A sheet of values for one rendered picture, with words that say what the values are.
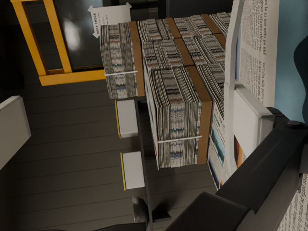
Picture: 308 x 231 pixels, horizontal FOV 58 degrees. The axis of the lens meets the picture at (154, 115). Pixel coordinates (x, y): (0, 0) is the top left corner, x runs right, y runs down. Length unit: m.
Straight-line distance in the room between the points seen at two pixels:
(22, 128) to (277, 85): 0.17
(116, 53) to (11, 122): 1.44
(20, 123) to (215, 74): 1.16
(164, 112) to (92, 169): 2.94
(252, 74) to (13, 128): 0.19
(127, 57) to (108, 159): 2.50
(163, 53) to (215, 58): 0.26
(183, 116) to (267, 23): 0.95
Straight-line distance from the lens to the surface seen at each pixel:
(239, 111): 0.16
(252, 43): 0.25
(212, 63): 1.39
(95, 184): 3.96
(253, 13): 0.25
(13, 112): 0.19
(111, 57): 1.62
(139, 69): 1.67
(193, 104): 1.12
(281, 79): 0.20
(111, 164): 3.94
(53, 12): 2.13
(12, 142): 0.19
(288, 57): 0.20
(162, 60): 1.40
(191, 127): 1.20
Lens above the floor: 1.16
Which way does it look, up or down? 4 degrees down
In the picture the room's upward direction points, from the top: 97 degrees counter-clockwise
